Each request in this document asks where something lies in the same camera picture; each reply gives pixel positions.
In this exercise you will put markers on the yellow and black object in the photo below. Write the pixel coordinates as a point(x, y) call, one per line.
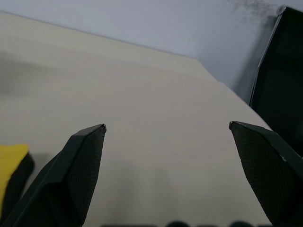
point(13, 170)

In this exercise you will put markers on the black framed panel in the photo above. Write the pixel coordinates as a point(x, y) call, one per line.
point(281, 82)

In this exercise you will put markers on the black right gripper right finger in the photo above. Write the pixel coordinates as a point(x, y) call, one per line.
point(267, 170)

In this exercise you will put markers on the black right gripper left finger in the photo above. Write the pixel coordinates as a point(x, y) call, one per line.
point(71, 175)

